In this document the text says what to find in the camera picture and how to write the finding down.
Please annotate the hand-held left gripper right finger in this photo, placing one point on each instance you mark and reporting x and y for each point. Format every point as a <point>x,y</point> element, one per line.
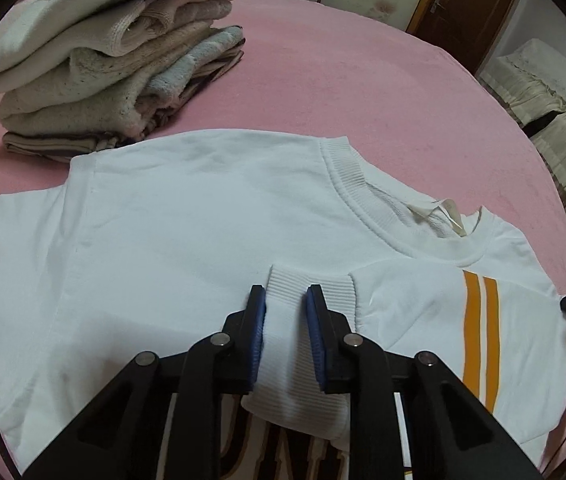
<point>315,340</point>

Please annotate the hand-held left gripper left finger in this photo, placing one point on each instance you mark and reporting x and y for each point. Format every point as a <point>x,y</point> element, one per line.
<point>258,340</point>

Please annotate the white sweatshirt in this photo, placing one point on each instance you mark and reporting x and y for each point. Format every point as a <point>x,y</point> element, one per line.
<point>188,210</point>

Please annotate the stack of folded clothes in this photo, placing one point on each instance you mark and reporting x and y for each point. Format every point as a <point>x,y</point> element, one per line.
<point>88,75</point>

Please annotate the pink bed blanket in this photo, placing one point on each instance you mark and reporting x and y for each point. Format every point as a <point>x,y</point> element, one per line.
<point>363,85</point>

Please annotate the brown wooden door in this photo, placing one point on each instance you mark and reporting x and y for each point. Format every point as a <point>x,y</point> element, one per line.
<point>463,0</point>

